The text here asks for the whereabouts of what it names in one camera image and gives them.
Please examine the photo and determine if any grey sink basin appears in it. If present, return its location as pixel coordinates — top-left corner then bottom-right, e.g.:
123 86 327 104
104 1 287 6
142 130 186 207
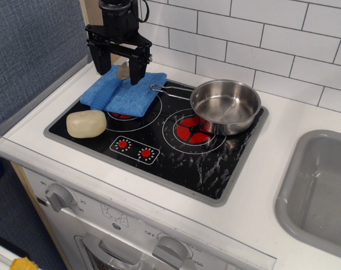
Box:
275 130 341 258

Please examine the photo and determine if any yellow cloth item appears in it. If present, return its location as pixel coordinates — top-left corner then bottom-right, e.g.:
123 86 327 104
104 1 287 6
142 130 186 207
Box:
10 257 39 270

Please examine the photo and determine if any blue folded cloth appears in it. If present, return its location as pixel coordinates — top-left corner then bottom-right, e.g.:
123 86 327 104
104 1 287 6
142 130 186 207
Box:
80 66 167 117

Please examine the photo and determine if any wooden side post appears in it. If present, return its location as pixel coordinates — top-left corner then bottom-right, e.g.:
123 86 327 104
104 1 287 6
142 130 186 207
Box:
80 0 120 65

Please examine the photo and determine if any cream toy potato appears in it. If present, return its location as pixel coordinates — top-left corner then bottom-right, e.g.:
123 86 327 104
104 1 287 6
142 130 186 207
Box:
66 110 107 138

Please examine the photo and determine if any grey right oven knob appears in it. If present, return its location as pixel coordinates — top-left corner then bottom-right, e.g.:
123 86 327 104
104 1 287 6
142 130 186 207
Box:
152 236 188 269

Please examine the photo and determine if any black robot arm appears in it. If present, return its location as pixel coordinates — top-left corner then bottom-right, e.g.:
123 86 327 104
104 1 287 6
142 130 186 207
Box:
85 1 152 85

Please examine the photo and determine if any black toy stove top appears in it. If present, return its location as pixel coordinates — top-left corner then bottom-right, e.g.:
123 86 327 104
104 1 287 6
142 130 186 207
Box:
44 81 268 207

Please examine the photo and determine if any spoon with blue handle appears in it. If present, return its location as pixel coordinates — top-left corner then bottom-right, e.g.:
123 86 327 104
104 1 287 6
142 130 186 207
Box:
90 61 130 111

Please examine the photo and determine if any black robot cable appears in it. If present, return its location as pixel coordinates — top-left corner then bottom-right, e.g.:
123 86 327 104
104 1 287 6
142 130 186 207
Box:
136 0 150 24

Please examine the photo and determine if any white toy oven front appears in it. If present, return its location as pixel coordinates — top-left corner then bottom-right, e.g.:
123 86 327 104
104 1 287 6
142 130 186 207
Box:
19 168 276 269

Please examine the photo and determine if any grey oven knob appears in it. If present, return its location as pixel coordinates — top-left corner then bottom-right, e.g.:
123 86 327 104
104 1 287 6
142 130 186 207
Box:
46 183 73 213
152 236 188 269

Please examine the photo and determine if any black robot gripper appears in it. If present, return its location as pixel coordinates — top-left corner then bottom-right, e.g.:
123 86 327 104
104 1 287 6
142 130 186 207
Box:
86 2 152 85

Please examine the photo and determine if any stainless steel pot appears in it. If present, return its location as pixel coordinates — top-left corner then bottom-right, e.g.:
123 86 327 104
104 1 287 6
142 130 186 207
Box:
150 79 261 136

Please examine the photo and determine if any grey left oven knob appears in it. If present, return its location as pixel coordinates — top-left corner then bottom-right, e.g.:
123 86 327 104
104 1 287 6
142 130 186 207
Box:
46 183 73 213

